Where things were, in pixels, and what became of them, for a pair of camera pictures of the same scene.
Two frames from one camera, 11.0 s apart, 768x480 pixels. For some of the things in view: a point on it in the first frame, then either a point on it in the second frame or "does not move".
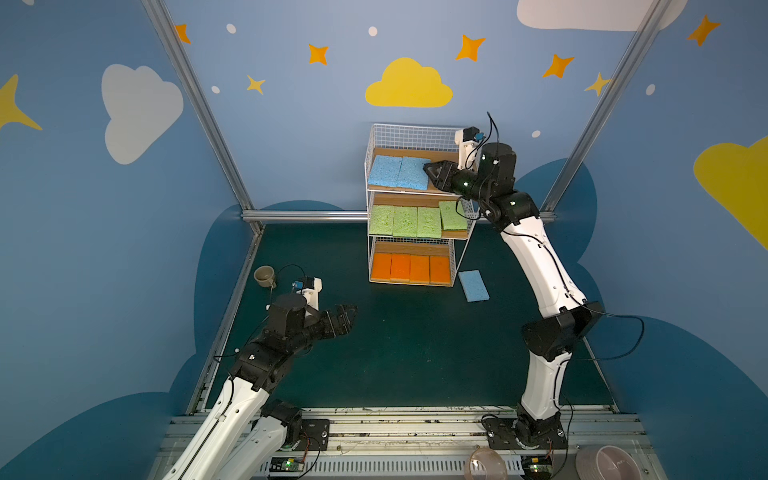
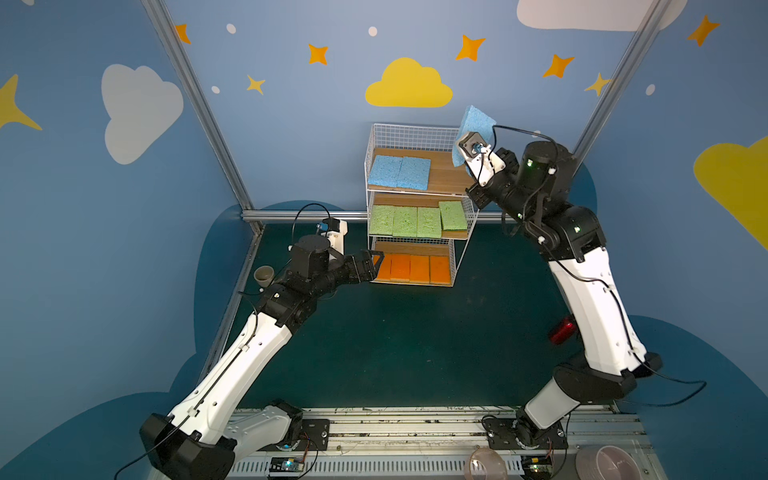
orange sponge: (439, 270) does not move
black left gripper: (330, 321) → (365, 266)
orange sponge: (400, 267) does not move
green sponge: (451, 220) does not move
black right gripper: (450, 178) → (480, 192)
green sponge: (429, 222) does not move
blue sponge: (385, 170) does not move
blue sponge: (473, 286) → (474, 121)
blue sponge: (412, 174) does not move
